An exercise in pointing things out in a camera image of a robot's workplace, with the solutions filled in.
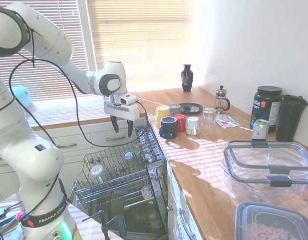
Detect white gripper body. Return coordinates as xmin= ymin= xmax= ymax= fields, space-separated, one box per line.
xmin=103 ymin=96 xmax=140 ymax=122

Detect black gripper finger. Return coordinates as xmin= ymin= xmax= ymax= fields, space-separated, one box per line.
xmin=110 ymin=114 xmax=119 ymax=134
xmin=127 ymin=119 xmax=135 ymax=138

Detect plain white mug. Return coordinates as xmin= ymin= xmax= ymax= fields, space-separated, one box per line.
xmin=89 ymin=164 xmax=105 ymax=185

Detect navy blue mug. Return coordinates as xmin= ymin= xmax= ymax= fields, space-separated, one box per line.
xmin=159 ymin=116 xmax=178 ymax=140

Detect grey mug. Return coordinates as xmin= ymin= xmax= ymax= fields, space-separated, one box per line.
xmin=169 ymin=103 xmax=182 ymax=117

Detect red mug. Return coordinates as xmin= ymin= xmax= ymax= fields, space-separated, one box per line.
xmin=173 ymin=113 xmax=187 ymax=134

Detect white mug with yellow print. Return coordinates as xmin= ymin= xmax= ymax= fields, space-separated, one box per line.
xmin=185 ymin=116 xmax=202 ymax=137

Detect teal dish rack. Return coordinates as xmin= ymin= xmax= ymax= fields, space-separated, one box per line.
xmin=12 ymin=85 xmax=34 ymax=109

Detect dishwasher cutlery tray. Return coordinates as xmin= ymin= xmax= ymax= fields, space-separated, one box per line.
xmin=134 ymin=125 xmax=167 ymax=165

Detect clear glass upside down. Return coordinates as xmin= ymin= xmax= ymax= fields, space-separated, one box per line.
xmin=123 ymin=150 xmax=135 ymax=166

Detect dark blue plate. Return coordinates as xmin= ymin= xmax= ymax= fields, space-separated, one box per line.
xmin=178 ymin=102 xmax=204 ymax=114

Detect white dish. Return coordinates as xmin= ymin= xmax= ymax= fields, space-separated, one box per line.
xmin=140 ymin=184 xmax=154 ymax=201

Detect open dishwasher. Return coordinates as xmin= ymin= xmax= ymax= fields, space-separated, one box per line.
xmin=71 ymin=117 xmax=170 ymax=240

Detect wide window blind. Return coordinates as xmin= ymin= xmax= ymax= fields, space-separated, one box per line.
xmin=0 ymin=0 xmax=91 ymax=104

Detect dark blue vase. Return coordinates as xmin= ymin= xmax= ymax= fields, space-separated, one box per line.
xmin=181 ymin=64 xmax=195 ymax=93

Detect sunlit window blind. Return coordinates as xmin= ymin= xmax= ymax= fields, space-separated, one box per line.
xmin=86 ymin=0 xmax=195 ymax=94

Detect clear glass tumbler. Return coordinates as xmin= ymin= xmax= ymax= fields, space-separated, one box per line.
xmin=201 ymin=107 xmax=218 ymax=135

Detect glass French press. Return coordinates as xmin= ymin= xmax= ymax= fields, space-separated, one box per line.
xmin=214 ymin=85 xmax=231 ymax=115

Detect paper sachets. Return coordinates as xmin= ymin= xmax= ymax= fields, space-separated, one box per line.
xmin=214 ymin=113 xmax=241 ymax=129

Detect black clamp stand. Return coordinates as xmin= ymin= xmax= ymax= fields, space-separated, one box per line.
xmin=82 ymin=209 xmax=128 ymax=240

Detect white green drink can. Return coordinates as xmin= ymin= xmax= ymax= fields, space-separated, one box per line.
xmin=251 ymin=118 xmax=270 ymax=141

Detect clear lidless plastic container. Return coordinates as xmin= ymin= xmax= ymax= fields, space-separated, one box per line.
xmin=220 ymin=159 xmax=308 ymax=201

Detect black protein powder tub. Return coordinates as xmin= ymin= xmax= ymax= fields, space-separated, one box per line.
xmin=249 ymin=85 xmax=283 ymax=134

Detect clear container with clip lid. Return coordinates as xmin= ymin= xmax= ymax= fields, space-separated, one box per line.
xmin=223 ymin=140 xmax=308 ymax=188

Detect black shaker bottle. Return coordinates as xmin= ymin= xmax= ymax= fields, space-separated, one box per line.
xmin=276 ymin=94 xmax=308 ymax=143

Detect grey container with cereal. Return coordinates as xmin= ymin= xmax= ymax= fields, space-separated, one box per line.
xmin=234 ymin=201 xmax=308 ymax=240

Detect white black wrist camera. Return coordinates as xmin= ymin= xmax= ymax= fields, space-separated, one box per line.
xmin=120 ymin=92 xmax=140 ymax=106

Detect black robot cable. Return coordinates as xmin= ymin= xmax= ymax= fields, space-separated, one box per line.
xmin=8 ymin=13 xmax=148 ymax=149

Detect wire dishwasher rack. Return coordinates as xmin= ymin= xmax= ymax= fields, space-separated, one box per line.
xmin=71 ymin=142 xmax=156 ymax=209

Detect metal cabinet door handle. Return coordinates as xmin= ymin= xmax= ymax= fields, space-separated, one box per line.
xmin=178 ymin=208 xmax=196 ymax=240

